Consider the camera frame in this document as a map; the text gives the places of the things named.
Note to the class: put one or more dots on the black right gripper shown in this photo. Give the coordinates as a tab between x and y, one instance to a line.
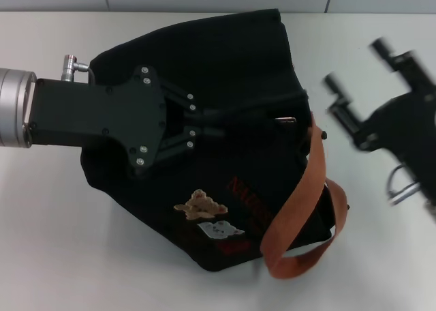
408	130

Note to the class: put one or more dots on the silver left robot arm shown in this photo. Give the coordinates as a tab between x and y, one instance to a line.
13	106

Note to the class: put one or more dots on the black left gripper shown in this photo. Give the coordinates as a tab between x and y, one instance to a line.
95	115

